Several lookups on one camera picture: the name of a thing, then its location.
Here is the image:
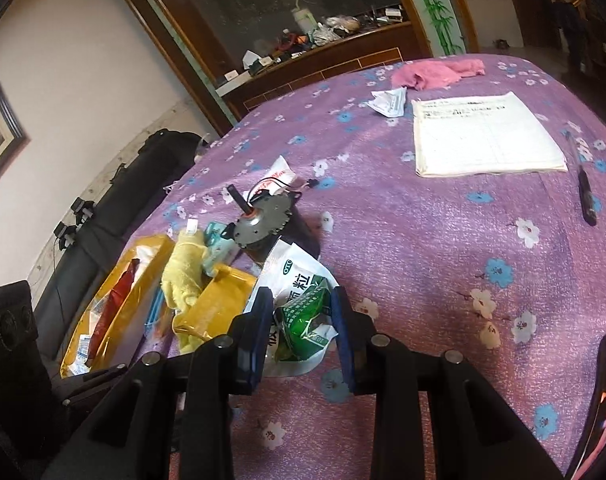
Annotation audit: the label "grey electric motor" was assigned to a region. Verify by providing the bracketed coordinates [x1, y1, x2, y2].
[224, 177, 320, 263]

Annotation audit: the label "bamboo painted panel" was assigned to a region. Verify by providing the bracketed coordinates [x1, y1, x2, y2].
[383, 0, 480, 59]

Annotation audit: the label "pink cloth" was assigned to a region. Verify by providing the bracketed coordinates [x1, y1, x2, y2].
[391, 57, 486, 92]

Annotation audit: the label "pile of assorted small items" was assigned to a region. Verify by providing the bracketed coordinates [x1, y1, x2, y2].
[214, 2, 409, 97]

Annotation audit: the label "dark wooden cabinet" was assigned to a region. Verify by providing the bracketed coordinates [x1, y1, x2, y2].
[102, 0, 436, 128]

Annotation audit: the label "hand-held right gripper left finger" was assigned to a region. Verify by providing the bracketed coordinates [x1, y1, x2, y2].
[42, 286, 276, 480]

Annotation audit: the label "white crumpled packet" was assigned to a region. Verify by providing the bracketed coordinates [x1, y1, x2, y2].
[367, 87, 409, 119]

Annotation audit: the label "blue plastic strip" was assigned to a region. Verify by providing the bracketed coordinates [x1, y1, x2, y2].
[144, 286, 165, 337]

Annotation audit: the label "white paper stack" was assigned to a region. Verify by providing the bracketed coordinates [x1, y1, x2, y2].
[411, 91, 569, 179]

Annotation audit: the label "long black bag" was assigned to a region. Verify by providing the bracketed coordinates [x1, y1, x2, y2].
[32, 129, 205, 343]

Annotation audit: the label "clear crumpled plastic bag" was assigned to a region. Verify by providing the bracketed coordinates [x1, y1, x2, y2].
[194, 131, 213, 162]

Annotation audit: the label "white foam box yellow tape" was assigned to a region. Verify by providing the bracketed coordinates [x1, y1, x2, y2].
[60, 233, 178, 380]

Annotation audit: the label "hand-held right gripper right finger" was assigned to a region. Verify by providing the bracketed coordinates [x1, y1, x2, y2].
[329, 285, 564, 480]

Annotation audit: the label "white green medicine bag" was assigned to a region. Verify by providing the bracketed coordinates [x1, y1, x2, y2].
[253, 240, 340, 379]

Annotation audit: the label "yellow taped foam lid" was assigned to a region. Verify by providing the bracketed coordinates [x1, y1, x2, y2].
[172, 266, 260, 350]

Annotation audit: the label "white plastic bottle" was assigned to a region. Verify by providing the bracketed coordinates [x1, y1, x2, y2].
[291, 6, 318, 37]

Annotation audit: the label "yellow towel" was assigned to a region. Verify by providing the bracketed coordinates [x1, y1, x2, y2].
[160, 217, 210, 356]

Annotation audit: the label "purple floral tablecloth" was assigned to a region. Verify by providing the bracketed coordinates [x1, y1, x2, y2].
[158, 52, 606, 480]

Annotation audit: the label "black and blue pen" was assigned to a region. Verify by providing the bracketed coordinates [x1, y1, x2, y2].
[564, 129, 599, 227]

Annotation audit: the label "small blue white packets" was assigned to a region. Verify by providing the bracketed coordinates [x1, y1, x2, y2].
[67, 332, 95, 377]

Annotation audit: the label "dark standing figure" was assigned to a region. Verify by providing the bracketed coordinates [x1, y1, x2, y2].
[553, 0, 590, 72]

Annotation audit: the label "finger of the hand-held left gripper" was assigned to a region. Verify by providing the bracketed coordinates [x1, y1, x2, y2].
[60, 362, 135, 409]

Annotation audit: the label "white packet red print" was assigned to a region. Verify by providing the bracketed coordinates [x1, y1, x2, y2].
[254, 156, 298, 197]

